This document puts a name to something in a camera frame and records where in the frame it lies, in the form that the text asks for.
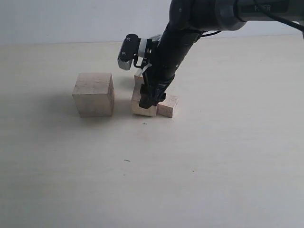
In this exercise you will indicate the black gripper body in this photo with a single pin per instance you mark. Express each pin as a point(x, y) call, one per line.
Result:
point(167, 57)

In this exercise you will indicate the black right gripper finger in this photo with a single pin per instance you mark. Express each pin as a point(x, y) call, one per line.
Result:
point(144, 102)
point(158, 98)

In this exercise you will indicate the second largest wooden cube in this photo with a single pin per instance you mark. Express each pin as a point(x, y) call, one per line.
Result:
point(136, 109)

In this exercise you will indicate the smallest wooden cube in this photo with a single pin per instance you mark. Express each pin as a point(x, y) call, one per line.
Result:
point(167, 108)

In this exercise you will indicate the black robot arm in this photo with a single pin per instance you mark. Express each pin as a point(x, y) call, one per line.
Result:
point(190, 19)

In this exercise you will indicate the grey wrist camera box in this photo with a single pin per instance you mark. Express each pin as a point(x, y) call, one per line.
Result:
point(134, 51)

